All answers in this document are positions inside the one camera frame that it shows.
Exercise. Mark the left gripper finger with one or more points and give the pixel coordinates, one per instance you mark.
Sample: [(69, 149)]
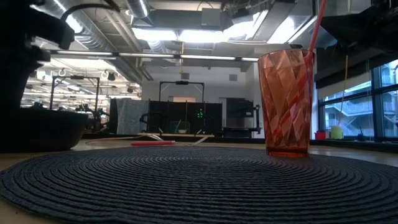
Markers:
[(54, 34)]

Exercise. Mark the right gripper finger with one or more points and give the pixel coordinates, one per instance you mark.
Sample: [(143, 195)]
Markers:
[(335, 28)]

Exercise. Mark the red drinking straw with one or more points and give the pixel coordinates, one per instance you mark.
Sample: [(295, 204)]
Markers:
[(317, 25)]

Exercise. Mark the orange faceted plastic tumbler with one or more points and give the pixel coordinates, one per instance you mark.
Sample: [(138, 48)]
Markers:
[(286, 109)]

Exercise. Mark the small black bowl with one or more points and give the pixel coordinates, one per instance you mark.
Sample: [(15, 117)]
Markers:
[(43, 130)]

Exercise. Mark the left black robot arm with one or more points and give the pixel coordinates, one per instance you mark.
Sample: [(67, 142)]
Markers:
[(18, 77)]

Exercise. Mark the ceiling light strip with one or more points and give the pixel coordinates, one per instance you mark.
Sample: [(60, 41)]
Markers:
[(146, 55)]

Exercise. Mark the yellow-green cup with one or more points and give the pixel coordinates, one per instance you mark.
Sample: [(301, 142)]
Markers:
[(336, 132)]

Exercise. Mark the red container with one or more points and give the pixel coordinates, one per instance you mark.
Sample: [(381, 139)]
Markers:
[(320, 135)]

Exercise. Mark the grey cloth-covered panel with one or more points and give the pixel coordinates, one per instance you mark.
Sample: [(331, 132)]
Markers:
[(130, 116)]

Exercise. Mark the black machine rack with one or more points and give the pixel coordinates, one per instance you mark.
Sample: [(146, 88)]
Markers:
[(239, 109)]

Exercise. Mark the black equipment cabinet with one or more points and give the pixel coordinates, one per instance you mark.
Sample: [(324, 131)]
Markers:
[(174, 116)]

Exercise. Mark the round dark woven placemat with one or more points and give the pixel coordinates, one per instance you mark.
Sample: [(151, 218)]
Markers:
[(186, 186)]

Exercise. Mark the black metal frame stand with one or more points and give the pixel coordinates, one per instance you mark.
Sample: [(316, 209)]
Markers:
[(97, 93)]

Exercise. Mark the silver ceiling air duct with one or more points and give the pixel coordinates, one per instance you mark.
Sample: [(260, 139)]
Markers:
[(136, 7)]

